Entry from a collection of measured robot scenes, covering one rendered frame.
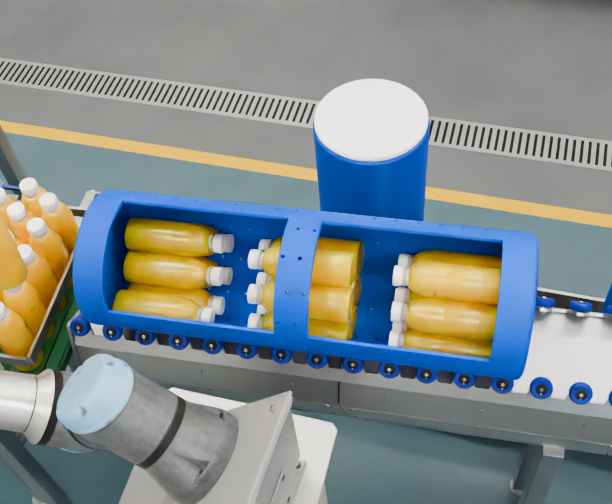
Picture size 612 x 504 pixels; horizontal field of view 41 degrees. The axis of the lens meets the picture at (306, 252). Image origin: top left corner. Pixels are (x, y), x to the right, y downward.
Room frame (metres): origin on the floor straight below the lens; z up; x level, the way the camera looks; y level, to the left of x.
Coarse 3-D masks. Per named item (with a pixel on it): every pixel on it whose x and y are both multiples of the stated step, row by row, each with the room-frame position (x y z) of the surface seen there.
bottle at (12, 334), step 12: (12, 312) 0.97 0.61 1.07; (0, 324) 0.94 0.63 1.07; (12, 324) 0.95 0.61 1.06; (24, 324) 0.96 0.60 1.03; (0, 336) 0.93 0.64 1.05; (12, 336) 0.93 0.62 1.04; (24, 336) 0.95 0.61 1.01; (12, 348) 0.93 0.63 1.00; (24, 348) 0.93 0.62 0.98; (36, 360) 0.94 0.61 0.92
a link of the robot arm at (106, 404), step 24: (96, 360) 0.61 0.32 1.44; (120, 360) 0.61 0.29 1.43; (72, 384) 0.59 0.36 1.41; (96, 384) 0.56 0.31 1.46; (120, 384) 0.56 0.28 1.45; (144, 384) 0.57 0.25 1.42; (72, 408) 0.54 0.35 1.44; (96, 408) 0.53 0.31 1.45; (120, 408) 0.53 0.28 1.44; (144, 408) 0.54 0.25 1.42; (168, 408) 0.54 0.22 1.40; (72, 432) 0.54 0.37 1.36; (96, 432) 0.51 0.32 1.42; (120, 432) 0.51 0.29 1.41; (144, 432) 0.51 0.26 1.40; (120, 456) 0.50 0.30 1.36; (144, 456) 0.49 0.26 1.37
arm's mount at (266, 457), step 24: (240, 408) 0.57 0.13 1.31; (264, 408) 0.54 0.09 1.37; (288, 408) 0.52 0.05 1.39; (240, 432) 0.52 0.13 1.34; (264, 432) 0.49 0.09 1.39; (288, 432) 0.52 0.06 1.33; (240, 456) 0.47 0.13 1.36; (264, 456) 0.45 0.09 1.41; (288, 456) 0.50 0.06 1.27; (240, 480) 0.43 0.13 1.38; (264, 480) 0.43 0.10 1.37; (288, 480) 0.49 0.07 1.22
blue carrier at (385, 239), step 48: (96, 240) 1.01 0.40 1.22; (240, 240) 1.11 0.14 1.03; (288, 240) 0.94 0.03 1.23; (384, 240) 1.03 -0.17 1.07; (432, 240) 1.01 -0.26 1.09; (480, 240) 0.90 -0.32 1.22; (528, 240) 0.88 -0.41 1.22; (96, 288) 0.94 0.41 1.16; (240, 288) 1.03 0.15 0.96; (288, 288) 0.86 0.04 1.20; (384, 288) 0.98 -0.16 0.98; (528, 288) 0.78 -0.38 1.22; (192, 336) 0.88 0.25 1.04; (240, 336) 0.84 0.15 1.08; (288, 336) 0.81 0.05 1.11; (384, 336) 0.87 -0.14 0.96; (528, 336) 0.71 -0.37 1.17
